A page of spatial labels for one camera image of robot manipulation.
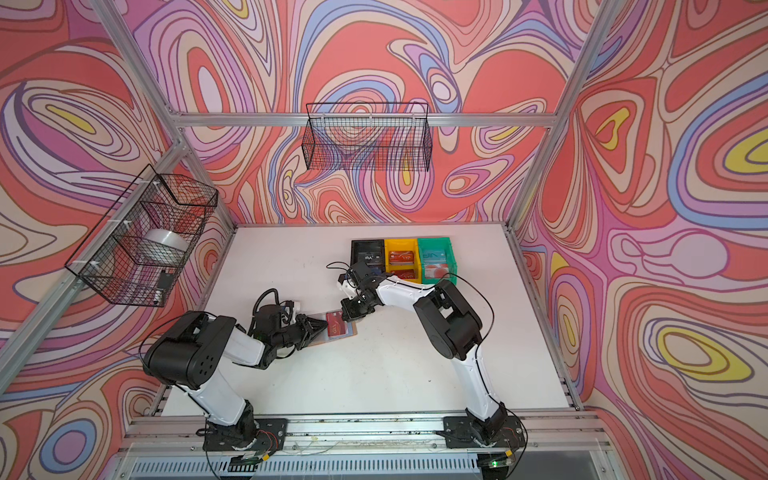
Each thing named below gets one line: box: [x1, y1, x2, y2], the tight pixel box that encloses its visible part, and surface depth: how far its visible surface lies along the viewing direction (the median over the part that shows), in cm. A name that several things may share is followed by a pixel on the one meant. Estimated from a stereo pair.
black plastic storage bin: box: [350, 239, 386, 274], surface depth 110 cm
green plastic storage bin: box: [417, 237, 458, 285], surface depth 107 cm
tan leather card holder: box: [308, 320, 358, 347], surface depth 92 cm
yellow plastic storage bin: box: [384, 238, 422, 284], surface depth 109 cm
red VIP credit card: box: [326, 311, 346, 337], surface depth 94 cm
